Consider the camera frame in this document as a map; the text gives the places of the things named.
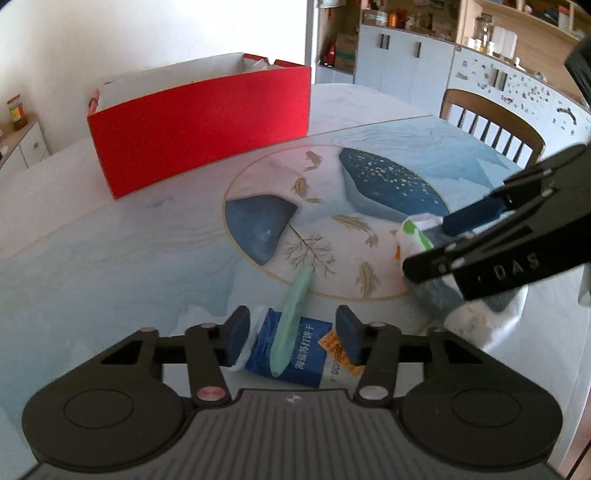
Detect white printed plastic bag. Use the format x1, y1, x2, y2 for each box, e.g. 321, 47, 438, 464
396, 215, 529, 352

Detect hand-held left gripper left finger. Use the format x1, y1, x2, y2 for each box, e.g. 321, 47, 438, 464
99, 307, 252, 405

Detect printed white blue desktop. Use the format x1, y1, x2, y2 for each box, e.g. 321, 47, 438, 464
0, 82, 591, 480

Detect mint green stick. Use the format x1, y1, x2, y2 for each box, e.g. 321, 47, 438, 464
269, 265, 315, 378

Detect large white wall cabinet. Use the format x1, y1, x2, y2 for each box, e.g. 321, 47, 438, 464
314, 0, 591, 155

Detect small white wood-topped cabinet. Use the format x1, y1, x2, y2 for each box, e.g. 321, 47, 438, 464
0, 117, 51, 170

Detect red cardboard box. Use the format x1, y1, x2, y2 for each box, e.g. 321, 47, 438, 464
87, 52, 312, 200

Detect blue snack packet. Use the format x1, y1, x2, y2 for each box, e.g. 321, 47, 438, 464
231, 308, 370, 388

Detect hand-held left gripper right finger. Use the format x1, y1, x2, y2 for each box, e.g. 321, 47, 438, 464
335, 305, 483, 407

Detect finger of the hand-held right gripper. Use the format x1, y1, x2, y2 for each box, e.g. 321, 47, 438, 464
402, 187, 591, 302
442, 144, 591, 237

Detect red lidded jar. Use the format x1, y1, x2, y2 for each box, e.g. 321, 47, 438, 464
7, 95, 28, 131

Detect brown wooden chair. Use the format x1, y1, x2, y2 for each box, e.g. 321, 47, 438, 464
440, 89, 546, 168

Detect brown cardboard box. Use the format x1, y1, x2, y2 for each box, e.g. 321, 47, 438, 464
333, 32, 358, 71

